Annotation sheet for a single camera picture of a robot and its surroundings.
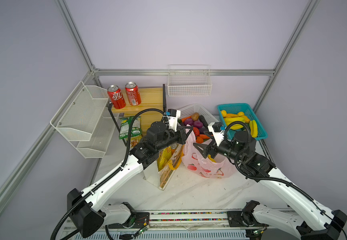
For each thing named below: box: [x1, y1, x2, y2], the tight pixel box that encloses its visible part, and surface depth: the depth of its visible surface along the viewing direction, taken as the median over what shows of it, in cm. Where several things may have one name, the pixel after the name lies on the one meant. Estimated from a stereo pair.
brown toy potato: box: [191, 112, 200, 121], surface depth 116 cm
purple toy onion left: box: [184, 118, 194, 126], surface depth 112 cm
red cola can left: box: [107, 84, 126, 109], surface depth 72 cm
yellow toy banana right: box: [249, 119, 258, 138], surface depth 105 cm
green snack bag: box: [119, 116, 142, 140], surface depth 88 cm
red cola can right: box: [125, 81, 142, 106], surface depth 73 cm
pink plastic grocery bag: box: [182, 124, 234, 179], surface depth 73 cm
